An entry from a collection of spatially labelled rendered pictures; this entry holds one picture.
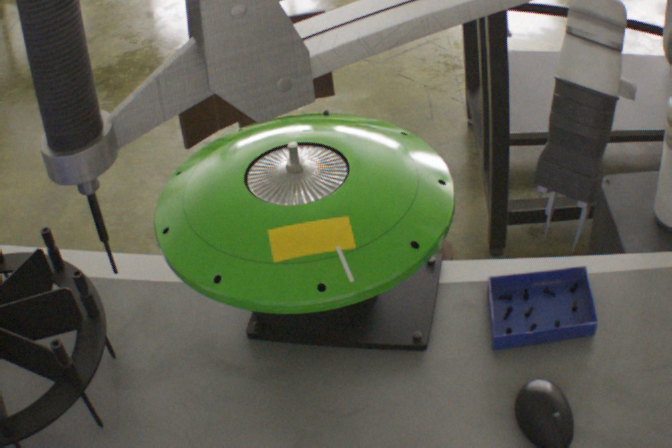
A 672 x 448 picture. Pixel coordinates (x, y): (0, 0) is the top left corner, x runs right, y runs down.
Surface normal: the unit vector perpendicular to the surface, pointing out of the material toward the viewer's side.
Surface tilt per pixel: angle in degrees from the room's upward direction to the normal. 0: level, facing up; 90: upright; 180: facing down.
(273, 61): 90
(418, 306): 0
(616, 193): 0
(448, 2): 8
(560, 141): 71
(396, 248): 24
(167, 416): 0
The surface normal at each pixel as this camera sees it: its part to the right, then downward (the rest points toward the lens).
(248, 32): 0.35, 0.54
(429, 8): -0.23, -0.75
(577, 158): -0.56, 0.04
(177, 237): -0.44, -0.58
